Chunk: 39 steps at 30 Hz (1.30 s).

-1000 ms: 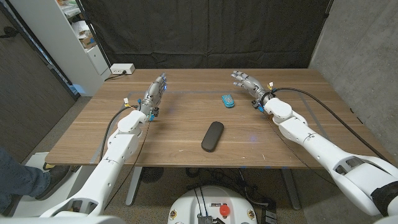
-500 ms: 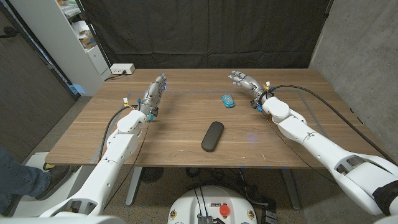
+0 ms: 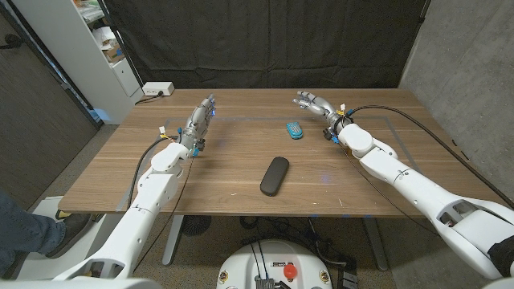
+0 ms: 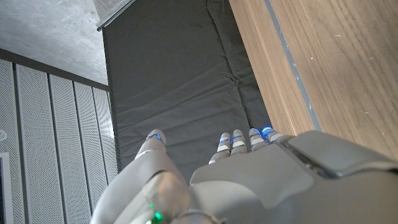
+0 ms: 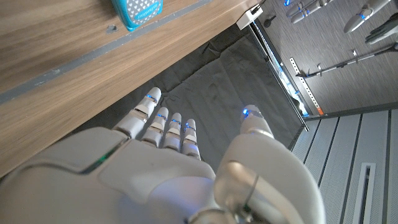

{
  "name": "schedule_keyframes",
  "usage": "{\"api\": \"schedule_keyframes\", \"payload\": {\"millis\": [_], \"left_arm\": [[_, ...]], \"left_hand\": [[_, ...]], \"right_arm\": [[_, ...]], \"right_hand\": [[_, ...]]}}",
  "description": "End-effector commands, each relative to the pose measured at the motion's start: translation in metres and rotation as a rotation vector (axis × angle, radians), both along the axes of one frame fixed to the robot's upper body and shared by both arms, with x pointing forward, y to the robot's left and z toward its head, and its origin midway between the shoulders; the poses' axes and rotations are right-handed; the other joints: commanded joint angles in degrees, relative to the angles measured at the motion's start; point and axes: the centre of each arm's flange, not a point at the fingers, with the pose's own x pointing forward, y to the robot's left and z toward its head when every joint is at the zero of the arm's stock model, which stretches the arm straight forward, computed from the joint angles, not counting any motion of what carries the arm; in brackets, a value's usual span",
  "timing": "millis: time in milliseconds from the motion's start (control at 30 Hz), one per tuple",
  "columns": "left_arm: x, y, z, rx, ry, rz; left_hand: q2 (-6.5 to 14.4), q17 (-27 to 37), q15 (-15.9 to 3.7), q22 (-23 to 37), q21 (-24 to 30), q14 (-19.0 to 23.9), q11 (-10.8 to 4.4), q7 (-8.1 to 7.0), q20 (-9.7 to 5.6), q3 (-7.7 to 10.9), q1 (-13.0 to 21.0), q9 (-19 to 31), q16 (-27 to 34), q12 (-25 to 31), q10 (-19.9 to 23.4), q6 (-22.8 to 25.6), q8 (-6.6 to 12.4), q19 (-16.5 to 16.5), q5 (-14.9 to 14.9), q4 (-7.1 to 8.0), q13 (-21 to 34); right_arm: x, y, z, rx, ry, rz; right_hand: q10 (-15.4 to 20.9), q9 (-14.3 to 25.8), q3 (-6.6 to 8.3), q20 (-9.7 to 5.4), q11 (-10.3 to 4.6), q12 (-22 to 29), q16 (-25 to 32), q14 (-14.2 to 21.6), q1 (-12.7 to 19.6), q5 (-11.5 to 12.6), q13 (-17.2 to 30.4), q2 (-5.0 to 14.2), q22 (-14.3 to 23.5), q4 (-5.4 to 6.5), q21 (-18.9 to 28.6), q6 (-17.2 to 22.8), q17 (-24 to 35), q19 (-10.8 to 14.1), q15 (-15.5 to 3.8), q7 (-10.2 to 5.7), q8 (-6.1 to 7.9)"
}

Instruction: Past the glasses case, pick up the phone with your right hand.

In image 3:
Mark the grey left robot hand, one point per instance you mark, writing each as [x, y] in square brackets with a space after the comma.
[196, 124]

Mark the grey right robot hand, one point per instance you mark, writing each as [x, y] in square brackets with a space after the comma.
[323, 106]

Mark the teal toy phone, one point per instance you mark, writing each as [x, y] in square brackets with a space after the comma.
[294, 130]

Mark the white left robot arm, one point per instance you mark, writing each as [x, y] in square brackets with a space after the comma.
[140, 216]

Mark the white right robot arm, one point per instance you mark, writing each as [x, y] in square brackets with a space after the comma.
[421, 192]

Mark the black glasses case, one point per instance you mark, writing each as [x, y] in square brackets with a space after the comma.
[274, 176]

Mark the white power strip box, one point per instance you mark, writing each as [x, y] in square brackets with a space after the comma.
[156, 88]

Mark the black backdrop stand pole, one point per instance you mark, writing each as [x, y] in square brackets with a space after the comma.
[133, 66]

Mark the black backdrop curtain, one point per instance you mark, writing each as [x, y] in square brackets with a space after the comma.
[265, 40]

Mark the round black fan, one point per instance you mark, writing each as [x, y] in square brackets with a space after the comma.
[196, 225]

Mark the cardboard box with blue tape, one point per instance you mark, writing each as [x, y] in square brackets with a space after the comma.
[113, 53]

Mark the grey table leg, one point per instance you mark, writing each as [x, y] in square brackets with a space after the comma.
[375, 245]
[172, 241]

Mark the white shelf cabinet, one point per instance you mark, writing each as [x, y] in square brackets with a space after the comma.
[72, 52]

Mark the white robot torso base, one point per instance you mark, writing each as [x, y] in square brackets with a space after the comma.
[245, 265]

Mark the person's dark shoe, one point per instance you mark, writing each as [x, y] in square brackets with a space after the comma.
[74, 230]

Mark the red emergency stop button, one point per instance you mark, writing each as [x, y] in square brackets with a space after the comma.
[290, 271]

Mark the black power brick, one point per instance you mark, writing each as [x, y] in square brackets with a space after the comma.
[347, 277]

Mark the person's leg in jeans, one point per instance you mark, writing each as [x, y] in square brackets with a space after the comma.
[24, 233]

